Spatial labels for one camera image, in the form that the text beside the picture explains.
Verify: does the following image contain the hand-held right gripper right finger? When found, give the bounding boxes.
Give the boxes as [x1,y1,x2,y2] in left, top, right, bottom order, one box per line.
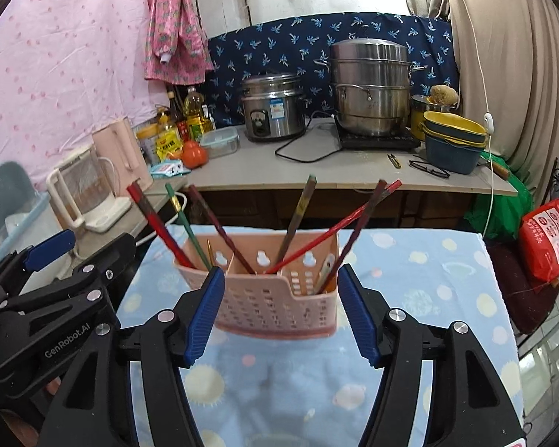
[337,263,528,447]

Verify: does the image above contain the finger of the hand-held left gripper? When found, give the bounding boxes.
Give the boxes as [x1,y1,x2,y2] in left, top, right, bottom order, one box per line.
[0,233,137,388]
[0,229,78,318]

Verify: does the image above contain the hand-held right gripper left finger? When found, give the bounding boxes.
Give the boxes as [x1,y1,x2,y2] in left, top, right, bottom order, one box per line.
[37,265,227,447]

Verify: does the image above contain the pink perforated utensil basket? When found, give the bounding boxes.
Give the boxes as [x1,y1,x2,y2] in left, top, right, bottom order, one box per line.
[173,229,342,340]

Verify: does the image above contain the maroon chopstick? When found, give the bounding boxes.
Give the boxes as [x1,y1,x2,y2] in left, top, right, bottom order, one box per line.
[314,179,387,294]

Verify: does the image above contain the dark red chopstick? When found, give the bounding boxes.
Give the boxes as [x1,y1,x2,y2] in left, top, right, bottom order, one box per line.
[187,184,257,275]

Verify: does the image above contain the person's left hand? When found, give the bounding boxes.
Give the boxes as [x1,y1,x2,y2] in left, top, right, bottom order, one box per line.
[0,381,64,447]

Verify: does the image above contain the translucent plastic storage bin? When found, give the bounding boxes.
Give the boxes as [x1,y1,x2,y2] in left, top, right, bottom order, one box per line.
[0,162,52,266]

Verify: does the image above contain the white glass kettle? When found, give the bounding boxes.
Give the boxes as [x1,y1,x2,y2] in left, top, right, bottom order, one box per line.
[47,146,137,234]

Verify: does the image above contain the blue planet print tablecloth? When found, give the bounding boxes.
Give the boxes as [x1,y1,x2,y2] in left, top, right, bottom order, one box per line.
[116,226,525,447]

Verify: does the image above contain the pink electric kettle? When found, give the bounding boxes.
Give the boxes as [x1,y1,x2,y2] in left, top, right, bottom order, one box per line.
[92,117,150,183]

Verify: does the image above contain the blue snack packet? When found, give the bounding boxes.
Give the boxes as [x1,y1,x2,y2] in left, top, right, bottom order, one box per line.
[150,159,185,179]

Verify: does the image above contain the yellow label jar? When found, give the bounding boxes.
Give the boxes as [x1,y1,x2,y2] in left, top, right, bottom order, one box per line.
[137,126,183,165]

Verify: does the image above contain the wooden counter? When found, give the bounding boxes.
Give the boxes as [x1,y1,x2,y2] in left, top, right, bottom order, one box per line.
[135,121,519,234]

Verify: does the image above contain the orange tomato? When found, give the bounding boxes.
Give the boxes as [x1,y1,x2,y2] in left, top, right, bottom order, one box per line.
[181,141,209,169]

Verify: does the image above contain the black eyeglasses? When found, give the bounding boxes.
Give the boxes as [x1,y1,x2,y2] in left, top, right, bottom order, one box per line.
[408,159,451,179]

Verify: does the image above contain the dark red cloth bag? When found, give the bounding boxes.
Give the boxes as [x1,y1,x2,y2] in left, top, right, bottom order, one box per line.
[486,239,559,335]

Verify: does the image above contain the clear food container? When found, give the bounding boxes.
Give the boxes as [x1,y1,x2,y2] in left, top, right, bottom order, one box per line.
[199,127,240,159]

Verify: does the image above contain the pink dotted sheet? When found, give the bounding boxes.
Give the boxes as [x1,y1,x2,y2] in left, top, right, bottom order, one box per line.
[0,0,169,193]

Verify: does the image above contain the black induction cooker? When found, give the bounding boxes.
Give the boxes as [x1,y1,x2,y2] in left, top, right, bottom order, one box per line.
[334,118,421,151]

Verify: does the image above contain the green plastic bag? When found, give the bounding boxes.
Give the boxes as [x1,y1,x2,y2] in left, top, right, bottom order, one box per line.
[463,155,534,239]

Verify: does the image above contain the cooking oil bottle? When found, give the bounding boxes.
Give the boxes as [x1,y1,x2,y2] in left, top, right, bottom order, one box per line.
[184,87,215,139]

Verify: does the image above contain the red printed bag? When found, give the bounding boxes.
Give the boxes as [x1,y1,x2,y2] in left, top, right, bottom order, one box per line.
[519,198,559,283]

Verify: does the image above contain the yellow enamel pot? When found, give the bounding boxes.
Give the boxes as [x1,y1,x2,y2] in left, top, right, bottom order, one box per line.
[410,94,441,141]

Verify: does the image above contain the steel rice cooker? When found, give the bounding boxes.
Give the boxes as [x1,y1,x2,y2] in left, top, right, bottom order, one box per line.
[241,73,307,143]

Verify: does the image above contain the stainless steamer pot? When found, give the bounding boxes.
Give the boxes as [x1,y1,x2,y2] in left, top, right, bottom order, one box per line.
[328,39,427,137]

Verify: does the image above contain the yellow loofah sponge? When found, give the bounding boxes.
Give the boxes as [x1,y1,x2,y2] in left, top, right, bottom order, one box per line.
[429,84,460,112]

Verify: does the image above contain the pink patterned smock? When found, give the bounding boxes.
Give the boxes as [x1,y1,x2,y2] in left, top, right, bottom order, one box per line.
[144,0,216,86]

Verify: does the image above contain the navy floral cloth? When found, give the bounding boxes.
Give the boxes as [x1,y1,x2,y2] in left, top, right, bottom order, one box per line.
[207,11,460,127]

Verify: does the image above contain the beige curtain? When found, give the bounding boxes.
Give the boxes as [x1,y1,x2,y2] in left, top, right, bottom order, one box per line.
[399,0,559,189]

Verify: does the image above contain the black power cord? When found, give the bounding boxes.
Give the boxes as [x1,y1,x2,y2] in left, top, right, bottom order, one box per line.
[274,111,342,164]

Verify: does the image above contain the white cable with switch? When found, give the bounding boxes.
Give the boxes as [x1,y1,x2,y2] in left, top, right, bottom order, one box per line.
[460,0,497,239]

